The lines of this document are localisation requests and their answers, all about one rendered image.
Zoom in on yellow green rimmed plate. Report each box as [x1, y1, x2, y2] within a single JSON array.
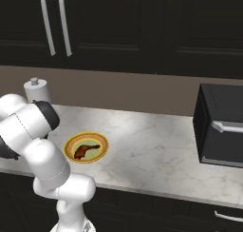
[[64, 131, 109, 164]]

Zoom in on brown chicken drumstick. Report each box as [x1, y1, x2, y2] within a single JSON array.
[[73, 144, 102, 161]]

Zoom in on dark cupboard door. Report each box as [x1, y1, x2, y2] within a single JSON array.
[[0, 0, 66, 68], [160, 0, 243, 80], [52, 0, 170, 75]]

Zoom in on white paper towel roll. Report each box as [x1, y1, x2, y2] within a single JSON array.
[[23, 77, 52, 105]]

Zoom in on black microwave oven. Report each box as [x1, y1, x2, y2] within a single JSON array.
[[193, 83, 243, 168]]

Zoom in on dark base cupboard run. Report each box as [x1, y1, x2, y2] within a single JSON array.
[[0, 172, 243, 232]]

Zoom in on dark drawer front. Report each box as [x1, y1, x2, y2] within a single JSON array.
[[127, 191, 243, 232]]

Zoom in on silver cupboard door handle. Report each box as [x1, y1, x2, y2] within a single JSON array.
[[58, 0, 73, 57], [40, 0, 57, 57]]

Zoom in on silver microwave door handle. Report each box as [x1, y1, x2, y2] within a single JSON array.
[[211, 120, 243, 134]]

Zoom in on silver drawer handle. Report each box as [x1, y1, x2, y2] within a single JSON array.
[[214, 210, 243, 223]]

